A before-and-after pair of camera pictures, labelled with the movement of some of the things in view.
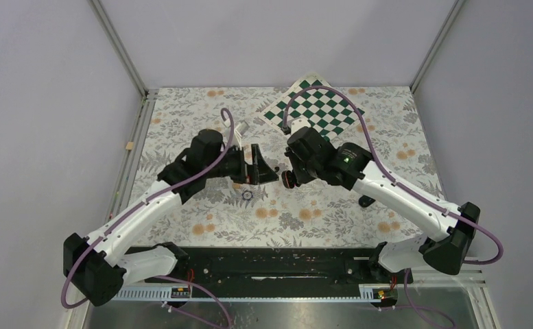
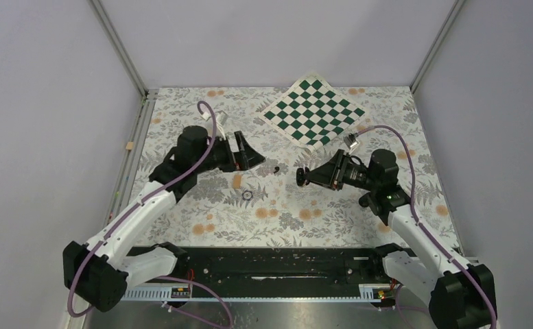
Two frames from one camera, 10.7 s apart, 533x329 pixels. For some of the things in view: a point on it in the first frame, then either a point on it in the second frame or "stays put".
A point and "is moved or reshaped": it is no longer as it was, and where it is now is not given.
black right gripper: (301, 177) → (332, 173)
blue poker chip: (247, 195) stays put
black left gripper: (258, 172) → (247, 157)
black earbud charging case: (288, 179) is moved or reshaped
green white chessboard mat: (324, 110) stays put
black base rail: (283, 266) stays put
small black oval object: (365, 201) stays put
